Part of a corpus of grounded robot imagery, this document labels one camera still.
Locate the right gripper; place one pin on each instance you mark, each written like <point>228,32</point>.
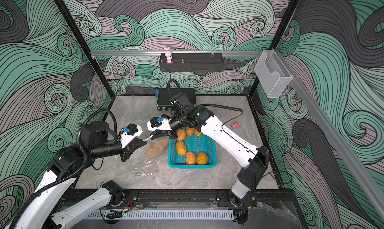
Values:
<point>170,132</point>

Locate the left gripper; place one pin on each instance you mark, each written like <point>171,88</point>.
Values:
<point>129,148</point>

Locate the clear pink-zipper bag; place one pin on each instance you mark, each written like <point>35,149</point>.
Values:
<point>146,158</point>

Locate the clear blue-zipper bag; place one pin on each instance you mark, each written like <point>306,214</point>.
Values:
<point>145,164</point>

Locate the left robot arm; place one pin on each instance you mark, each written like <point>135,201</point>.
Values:
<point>97,138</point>

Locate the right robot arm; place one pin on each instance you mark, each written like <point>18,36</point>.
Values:
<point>253,160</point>

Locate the teal plastic basket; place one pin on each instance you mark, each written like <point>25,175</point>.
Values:
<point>196,145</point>

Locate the black aluminium case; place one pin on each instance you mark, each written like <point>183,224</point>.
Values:
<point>164,99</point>

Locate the pink small toy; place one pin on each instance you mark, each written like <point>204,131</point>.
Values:
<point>235,125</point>

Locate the white pink bunny figurine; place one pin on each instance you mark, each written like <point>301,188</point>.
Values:
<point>168,55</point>

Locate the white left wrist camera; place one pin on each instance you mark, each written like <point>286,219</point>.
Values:
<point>129,133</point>

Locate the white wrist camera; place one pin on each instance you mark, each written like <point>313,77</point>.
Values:
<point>129,133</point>
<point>159,123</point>

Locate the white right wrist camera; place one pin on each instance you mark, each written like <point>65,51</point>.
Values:
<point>159,123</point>

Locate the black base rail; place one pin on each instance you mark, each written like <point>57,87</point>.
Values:
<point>133,197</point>

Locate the white slotted cable duct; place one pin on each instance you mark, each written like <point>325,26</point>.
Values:
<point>179,215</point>

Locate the black wall shelf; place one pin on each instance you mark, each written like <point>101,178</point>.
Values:
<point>192,62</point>

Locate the clear acrylic wall holder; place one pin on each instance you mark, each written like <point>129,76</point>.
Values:
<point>273,73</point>

